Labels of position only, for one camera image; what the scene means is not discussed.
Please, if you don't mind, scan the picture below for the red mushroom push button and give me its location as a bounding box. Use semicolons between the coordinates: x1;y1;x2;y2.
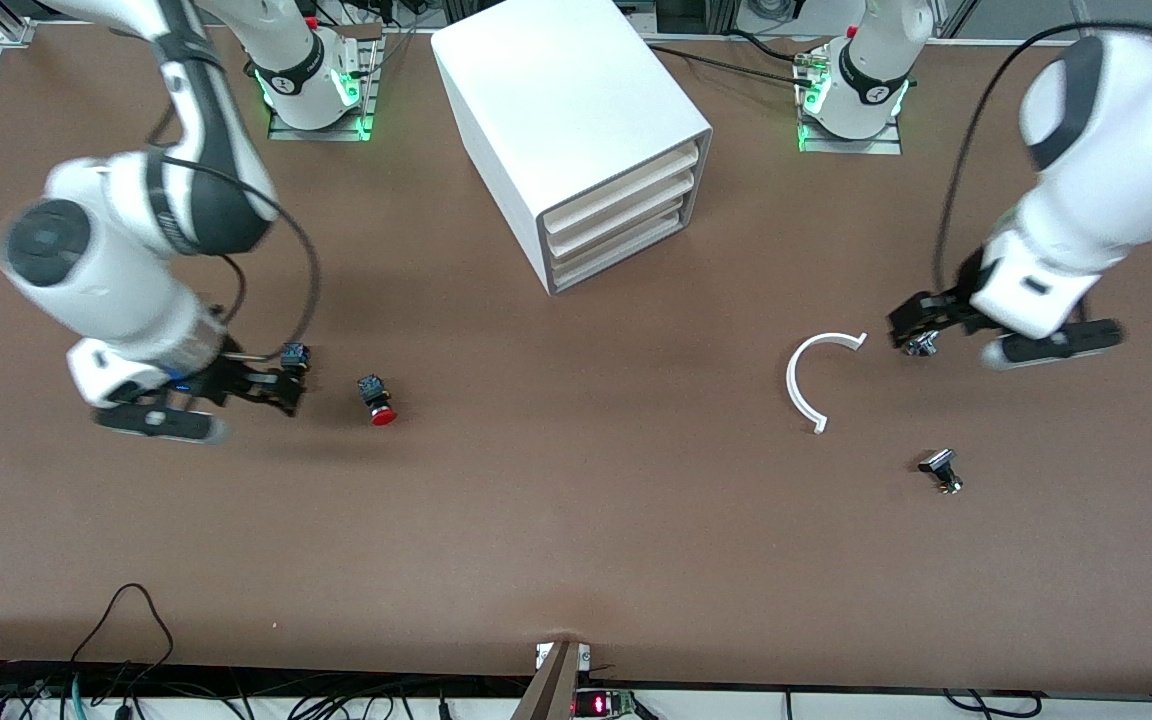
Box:
356;374;399;428

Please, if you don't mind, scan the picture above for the white drawer cabinet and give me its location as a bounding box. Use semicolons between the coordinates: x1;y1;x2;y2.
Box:
431;0;714;297

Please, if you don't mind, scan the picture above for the white curved plastic piece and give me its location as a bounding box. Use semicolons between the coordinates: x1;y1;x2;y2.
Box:
786;331;869;435

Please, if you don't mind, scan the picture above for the small device red display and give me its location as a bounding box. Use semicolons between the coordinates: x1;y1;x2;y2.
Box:
573;688;639;720

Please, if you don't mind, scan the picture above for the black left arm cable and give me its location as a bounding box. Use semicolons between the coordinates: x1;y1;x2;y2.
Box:
931;20;1152;296

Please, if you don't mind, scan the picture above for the aluminium arm base plate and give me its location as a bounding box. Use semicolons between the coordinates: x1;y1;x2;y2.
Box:
796;50;904;156
267;25;382;142

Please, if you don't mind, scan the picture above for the thin black looped cable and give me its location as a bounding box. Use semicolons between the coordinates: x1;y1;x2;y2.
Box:
69;583;175;691

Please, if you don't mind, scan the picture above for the black cable behind cabinet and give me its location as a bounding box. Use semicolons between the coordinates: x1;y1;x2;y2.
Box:
648;40;827;91

